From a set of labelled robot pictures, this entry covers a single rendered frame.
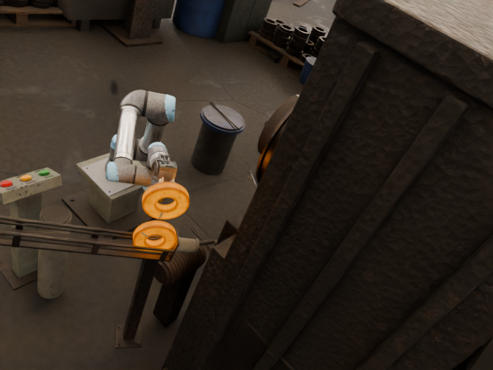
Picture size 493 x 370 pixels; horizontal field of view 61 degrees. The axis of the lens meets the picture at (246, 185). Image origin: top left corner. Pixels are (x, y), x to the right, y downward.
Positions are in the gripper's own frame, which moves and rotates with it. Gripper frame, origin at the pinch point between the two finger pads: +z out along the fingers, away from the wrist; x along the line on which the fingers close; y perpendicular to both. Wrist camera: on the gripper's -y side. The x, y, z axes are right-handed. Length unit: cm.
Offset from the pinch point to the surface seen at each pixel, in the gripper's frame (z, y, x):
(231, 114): -151, -12, 67
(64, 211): -38, -32, -32
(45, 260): -37, -56, -38
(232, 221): -6.0, -11.5, 27.9
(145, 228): -3.4, -15.3, -4.5
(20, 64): -251, -29, -78
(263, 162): -0.9, 16.2, 31.2
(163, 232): -3.6, -16.5, 2.2
